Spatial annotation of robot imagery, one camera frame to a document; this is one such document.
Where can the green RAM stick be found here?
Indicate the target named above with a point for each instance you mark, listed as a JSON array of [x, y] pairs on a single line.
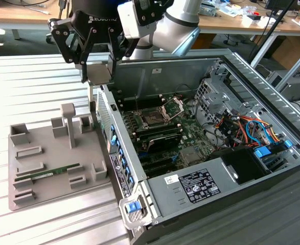
[[57, 169]]

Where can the black slanted pole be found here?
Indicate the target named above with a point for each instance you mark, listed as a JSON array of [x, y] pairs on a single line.
[[272, 32]]

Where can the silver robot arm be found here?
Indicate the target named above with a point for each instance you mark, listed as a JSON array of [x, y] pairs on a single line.
[[175, 23]]

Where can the long wooden desk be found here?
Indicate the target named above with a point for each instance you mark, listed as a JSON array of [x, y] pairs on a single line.
[[19, 14]]

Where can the green motherboard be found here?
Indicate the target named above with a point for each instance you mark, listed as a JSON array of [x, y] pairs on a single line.
[[190, 135]]

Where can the silver chipset heat sink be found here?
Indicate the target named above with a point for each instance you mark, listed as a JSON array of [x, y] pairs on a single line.
[[189, 155]]

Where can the CPU socket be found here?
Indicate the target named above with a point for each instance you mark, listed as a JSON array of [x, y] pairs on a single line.
[[151, 118]]

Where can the silver CPU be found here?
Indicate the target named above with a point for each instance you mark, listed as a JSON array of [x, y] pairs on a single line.
[[98, 74]]

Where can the open PC case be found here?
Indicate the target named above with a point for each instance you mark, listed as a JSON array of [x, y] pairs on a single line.
[[139, 76]]

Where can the long black sticker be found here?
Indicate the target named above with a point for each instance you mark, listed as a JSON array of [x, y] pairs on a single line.
[[119, 176]]

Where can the brown cardboard box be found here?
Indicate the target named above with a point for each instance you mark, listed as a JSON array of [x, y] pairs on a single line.
[[292, 51]]

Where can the thin metal locking lever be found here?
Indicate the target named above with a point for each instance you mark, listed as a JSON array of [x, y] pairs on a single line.
[[137, 103]]

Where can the blue case latch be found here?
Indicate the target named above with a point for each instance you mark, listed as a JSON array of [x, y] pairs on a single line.
[[133, 206]]

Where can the black fan duct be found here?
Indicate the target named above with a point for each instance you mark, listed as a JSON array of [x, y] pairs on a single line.
[[241, 163]]

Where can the silver drive cage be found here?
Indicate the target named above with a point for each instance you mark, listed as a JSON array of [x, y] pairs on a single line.
[[211, 99]]

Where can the black graphics card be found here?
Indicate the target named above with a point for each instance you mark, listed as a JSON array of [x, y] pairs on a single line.
[[165, 141]]

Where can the black expansion slot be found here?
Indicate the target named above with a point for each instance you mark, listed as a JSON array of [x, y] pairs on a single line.
[[156, 166]]

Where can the grey parts rack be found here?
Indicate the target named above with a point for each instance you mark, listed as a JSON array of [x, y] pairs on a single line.
[[57, 153]]

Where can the grey computer tower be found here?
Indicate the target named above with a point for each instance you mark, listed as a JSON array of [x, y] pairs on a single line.
[[296, 86]]

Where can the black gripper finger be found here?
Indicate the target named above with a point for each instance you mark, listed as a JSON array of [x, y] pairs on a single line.
[[63, 40], [114, 46]]

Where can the white barcode label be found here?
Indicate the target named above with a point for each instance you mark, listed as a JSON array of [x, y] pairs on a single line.
[[171, 179]]

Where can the small blue clip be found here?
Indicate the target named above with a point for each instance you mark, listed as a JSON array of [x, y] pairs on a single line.
[[287, 143]]

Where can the black monitor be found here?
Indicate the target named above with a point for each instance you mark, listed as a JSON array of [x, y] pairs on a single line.
[[280, 3]]

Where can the grey power supply unit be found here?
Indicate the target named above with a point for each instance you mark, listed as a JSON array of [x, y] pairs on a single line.
[[160, 194]]

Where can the blue card clip row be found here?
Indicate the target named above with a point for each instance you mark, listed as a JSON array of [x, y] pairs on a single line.
[[121, 155]]

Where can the black RAM slot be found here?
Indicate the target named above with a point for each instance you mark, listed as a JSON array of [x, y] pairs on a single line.
[[160, 130], [149, 101]]

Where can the black rating label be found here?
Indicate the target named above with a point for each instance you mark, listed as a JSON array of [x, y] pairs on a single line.
[[201, 186]]

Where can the grey desktop device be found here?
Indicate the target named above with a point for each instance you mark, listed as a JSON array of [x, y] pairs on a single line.
[[209, 10]]

